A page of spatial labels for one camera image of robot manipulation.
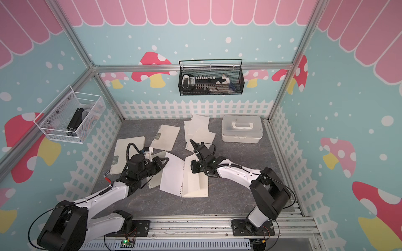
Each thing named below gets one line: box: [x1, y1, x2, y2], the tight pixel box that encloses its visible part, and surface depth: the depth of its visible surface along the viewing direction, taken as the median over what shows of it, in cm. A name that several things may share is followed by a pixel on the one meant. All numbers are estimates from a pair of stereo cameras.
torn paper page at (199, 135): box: [184, 128, 216, 153], surface depth 115 cm
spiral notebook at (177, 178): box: [159, 152, 209, 198], surface depth 86 cm
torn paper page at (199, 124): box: [188, 113, 210, 135], surface depth 119 cm
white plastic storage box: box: [221, 115, 264, 144], surface depth 103 cm
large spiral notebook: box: [109, 136, 146, 175], surface depth 99 cm
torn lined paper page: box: [183, 120, 196, 153], surface depth 115 cm
